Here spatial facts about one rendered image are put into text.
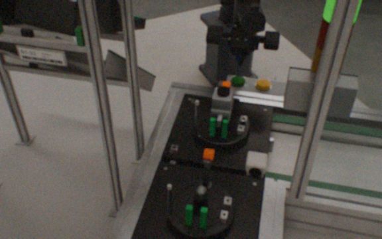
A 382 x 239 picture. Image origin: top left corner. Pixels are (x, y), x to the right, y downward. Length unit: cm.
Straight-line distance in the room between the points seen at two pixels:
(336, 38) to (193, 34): 99
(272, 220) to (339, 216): 15
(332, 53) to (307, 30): 276
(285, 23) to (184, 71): 217
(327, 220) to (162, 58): 81
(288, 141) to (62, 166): 58
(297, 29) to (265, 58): 197
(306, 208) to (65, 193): 56
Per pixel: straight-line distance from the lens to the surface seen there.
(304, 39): 342
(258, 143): 108
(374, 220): 105
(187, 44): 163
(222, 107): 102
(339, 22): 73
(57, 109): 138
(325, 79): 80
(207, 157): 91
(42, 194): 116
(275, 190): 101
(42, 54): 83
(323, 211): 103
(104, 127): 89
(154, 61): 154
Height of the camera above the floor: 172
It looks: 41 degrees down
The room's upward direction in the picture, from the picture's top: 1 degrees clockwise
